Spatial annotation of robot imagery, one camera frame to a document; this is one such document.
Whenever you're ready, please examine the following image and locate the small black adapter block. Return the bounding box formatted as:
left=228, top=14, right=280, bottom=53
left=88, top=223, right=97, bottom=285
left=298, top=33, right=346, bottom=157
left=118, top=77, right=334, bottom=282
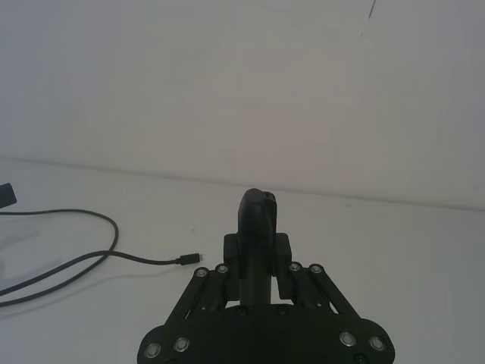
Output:
left=0, top=183, right=18, bottom=210

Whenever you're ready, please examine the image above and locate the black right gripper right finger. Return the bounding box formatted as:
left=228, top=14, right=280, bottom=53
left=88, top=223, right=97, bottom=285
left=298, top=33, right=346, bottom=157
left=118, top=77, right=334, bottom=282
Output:
left=260, top=191, right=397, bottom=358

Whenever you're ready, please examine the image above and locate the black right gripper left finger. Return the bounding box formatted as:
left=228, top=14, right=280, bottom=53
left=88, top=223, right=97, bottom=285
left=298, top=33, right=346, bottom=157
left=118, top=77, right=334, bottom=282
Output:
left=138, top=188, right=272, bottom=358

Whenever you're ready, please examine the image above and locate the black cable with small plug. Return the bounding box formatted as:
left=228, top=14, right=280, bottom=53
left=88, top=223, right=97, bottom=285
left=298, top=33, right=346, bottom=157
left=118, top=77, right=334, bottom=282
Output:
left=0, top=207, right=205, bottom=308

